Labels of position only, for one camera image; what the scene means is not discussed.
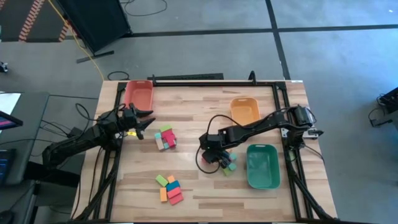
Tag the orange foam block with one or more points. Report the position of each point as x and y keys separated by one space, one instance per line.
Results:
x=163 y=194

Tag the monitor screen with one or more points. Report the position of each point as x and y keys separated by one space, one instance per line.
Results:
x=7 y=122

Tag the yellow tape label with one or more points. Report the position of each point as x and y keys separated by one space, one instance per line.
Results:
x=132 y=133

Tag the black equipment box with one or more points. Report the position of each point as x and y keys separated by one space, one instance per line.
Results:
x=390 y=101

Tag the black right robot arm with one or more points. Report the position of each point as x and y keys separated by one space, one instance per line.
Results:
x=255 y=126

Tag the black partition screen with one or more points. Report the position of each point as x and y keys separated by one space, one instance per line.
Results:
x=93 y=21

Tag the black aluminium table frame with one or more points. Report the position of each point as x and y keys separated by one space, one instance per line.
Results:
x=217 y=84

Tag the green foam block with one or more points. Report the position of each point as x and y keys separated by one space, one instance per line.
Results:
x=161 y=180
x=165 y=128
x=227 y=172

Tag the small black floor device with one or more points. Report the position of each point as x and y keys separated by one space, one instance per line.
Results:
x=3 y=67

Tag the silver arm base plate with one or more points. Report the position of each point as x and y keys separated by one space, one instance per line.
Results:
x=308 y=133

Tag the blue foam block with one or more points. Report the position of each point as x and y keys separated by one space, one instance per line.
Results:
x=173 y=185

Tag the black flat bar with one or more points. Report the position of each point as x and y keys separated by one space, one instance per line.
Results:
x=186 y=76

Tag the grey desk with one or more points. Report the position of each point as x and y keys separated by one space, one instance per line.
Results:
x=31 y=124

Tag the beige foam block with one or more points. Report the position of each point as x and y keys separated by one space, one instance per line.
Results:
x=160 y=144

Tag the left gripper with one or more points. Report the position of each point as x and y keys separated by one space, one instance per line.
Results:
x=127 y=119

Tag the orange foam cube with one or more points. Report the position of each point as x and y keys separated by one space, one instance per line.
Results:
x=171 y=179

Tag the green plastic bin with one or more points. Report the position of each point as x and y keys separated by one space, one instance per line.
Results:
x=262 y=168

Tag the dark tablet screen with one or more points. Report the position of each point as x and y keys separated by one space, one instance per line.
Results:
x=6 y=165

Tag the yellow plastic bin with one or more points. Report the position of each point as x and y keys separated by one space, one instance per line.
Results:
x=244 y=110

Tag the black power adapter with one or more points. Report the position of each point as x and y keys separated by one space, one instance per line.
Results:
x=74 y=132

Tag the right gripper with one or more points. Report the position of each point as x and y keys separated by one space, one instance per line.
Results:
x=212 y=155

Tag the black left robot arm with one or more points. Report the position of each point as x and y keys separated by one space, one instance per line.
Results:
x=81 y=140

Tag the coral plastic bin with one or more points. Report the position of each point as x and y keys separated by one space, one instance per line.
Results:
x=138 y=95

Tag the black mat with orange stripes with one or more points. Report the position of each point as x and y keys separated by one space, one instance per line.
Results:
x=12 y=18

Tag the black computer mouse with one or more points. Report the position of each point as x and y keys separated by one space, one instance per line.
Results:
x=7 y=216

